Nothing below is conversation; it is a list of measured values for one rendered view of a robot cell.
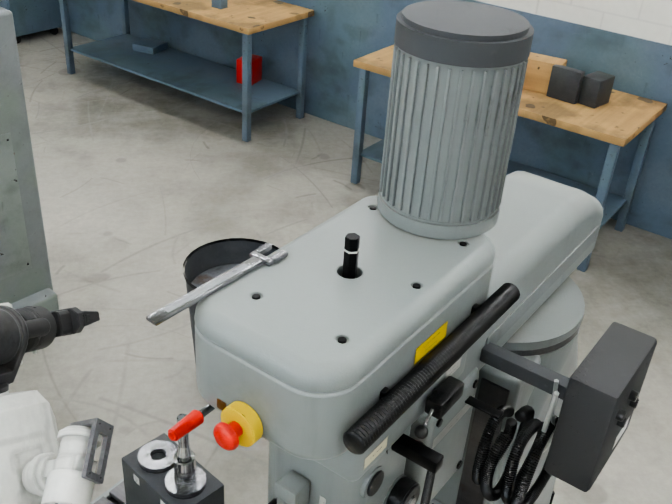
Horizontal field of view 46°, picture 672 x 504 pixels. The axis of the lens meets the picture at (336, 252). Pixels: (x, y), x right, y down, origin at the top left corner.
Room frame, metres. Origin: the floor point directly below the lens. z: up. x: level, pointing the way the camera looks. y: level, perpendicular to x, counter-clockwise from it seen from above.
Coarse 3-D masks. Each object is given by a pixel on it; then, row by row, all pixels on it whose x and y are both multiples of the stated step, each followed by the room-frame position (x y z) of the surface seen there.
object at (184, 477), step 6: (174, 468) 1.21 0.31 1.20; (180, 468) 1.20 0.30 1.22; (186, 468) 1.20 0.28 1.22; (192, 468) 1.21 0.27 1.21; (174, 474) 1.21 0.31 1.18; (180, 474) 1.20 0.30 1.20; (186, 474) 1.20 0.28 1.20; (192, 474) 1.21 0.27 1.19; (180, 480) 1.20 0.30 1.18; (186, 480) 1.20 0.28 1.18; (192, 480) 1.21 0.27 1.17; (180, 486) 1.20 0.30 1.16; (186, 486) 1.20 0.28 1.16
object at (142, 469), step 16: (144, 448) 1.30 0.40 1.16; (160, 448) 1.30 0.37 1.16; (176, 448) 1.31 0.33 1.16; (128, 464) 1.26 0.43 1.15; (144, 464) 1.25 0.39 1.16; (160, 464) 1.26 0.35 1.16; (128, 480) 1.26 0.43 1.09; (144, 480) 1.22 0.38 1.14; (160, 480) 1.22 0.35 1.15; (208, 480) 1.23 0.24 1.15; (128, 496) 1.27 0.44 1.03; (144, 496) 1.22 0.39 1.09; (160, 496) 1.18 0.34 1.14; (176, 496) 1.18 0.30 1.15; (192, 496) 1.18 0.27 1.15; (208, 496) 1.19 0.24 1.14
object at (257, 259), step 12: (252, 252) 0.99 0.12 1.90; (264, 252) 1.00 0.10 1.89; (240, 264) 0.96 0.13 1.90; (252, 264) 0.96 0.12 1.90; (228, 276) 0.92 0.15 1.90; (240, 276) 0.93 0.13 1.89; (204, 288) 0.89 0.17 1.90; (216, 288) 0.89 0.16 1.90; (180, 300) 0.86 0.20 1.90; (192, 300) 0.86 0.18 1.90; (156, 312) 0.83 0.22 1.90; (168, 312) 0.83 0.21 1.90; (156, 324) 0.81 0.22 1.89
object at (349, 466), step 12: (456, 372) 1.04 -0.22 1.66; (408, 408) 0.91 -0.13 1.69; (420, 408) 0.94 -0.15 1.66; (396, 420) 0.88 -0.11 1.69; (408, 420) 0.92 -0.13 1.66; (396, 432) 0.89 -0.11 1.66; (372, 444) 0.83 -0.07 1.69; (384, 444) 0.86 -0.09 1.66; (348, 456) 0.81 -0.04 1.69; (360, 456) 0.81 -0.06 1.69; (372, 456) 0.83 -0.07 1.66; (336, 468) 0.82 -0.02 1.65; (348, 468) 0.81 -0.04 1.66; (360, 468) 0.81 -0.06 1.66; (348, 480) 0.81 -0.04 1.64
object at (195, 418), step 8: (208, 408) 0.86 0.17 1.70; (192, 416) 0.84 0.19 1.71; (200, 416) 0.84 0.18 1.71; (176, 424) 0.82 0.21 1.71; (184, 424) 0.82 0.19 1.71; (192, 424) 0.83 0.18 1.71; (200, 424) 0.84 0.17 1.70; (168, 432) 0.81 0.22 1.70; (176, 432) 0.81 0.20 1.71; (184, 432) 0.82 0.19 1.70; (176, 440) 0.81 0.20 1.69
